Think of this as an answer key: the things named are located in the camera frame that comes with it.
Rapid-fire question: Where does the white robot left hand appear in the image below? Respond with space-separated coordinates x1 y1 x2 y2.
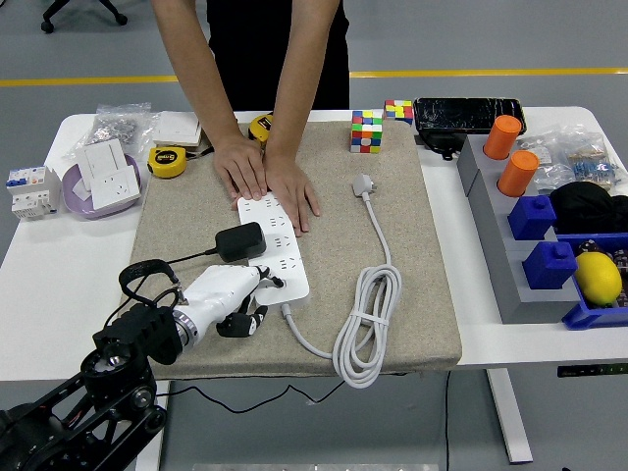
174 263 287 344

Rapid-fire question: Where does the person's right hand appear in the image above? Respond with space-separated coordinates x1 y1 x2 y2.
212 132 270 201

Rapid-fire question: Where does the person's left hand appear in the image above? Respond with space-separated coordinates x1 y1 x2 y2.
262 150 321 233

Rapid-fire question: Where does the thin black adapter cord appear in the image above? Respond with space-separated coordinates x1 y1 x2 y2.
164 247 347 416

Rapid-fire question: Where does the black plug adapter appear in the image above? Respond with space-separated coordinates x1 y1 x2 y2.
214 221 268 264

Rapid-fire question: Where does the white power strip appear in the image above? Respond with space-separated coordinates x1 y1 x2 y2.
236 193 311 313

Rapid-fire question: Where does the yellow tape measure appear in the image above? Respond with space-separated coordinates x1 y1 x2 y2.
247 111 275 148
146 144 189 179

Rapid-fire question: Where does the grey-brown mat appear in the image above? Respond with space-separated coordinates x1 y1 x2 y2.
120 120 463 382

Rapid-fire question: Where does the large colourful puzzle cube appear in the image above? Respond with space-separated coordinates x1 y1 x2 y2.
348 109 385 154

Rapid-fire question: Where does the person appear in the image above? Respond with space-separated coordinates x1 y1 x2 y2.
205 0 351 112

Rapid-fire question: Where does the plastic bag of metal parts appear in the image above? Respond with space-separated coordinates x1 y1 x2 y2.
61 101 163 161

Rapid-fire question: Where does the small colourful puzzle cube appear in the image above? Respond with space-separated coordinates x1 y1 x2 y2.
383 99 415 126

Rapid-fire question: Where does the purple bowl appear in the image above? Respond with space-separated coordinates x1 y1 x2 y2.
60 152 148 221

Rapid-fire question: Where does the black wrapped tray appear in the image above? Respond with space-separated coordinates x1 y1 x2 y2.
413 96 529 136

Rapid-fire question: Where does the white circuit breaker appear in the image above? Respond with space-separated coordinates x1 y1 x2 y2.
5 165 63 221

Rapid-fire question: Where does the grey block holder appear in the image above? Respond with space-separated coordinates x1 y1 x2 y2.
456 132 583 325

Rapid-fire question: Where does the orange cylinder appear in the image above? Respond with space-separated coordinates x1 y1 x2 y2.
497 149 541 198
483 114 523 161

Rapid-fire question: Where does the black office chair base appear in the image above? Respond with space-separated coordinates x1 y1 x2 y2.
39 0 130 34

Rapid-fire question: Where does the blue block with knob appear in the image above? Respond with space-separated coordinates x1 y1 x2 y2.
521 239 579 291
507 194 558 241

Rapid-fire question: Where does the clear bag of small parts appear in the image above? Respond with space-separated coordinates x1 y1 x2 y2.
517 123 573 193

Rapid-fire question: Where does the black cloth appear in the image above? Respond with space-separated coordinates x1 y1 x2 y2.
548 181 628 236

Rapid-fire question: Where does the clear bag of resistors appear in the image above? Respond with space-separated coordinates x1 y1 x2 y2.
563 134 628 193

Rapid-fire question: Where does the yellow lemon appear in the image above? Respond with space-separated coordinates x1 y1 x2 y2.
573 251 623 308

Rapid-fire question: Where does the blue plastic bin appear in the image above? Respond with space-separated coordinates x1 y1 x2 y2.
553 233 628 331

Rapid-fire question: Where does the black table control panel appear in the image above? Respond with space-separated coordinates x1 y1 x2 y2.
556 363 628 379

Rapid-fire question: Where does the white power strip cord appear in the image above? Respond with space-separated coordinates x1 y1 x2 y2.
280 172 403 390

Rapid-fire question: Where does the white switch on box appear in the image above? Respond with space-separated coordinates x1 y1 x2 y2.
151 110 205 148

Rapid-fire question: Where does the white wall socket panel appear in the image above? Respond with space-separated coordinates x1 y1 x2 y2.
89 166 143 211

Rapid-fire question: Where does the white wall switch panel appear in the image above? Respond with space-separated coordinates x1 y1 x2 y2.
74 137 130 192

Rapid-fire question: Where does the black strap device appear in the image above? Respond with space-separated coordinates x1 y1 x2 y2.
415 130 472 162

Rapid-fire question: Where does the black hanging cable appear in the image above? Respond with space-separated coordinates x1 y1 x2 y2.
444 370 452 471

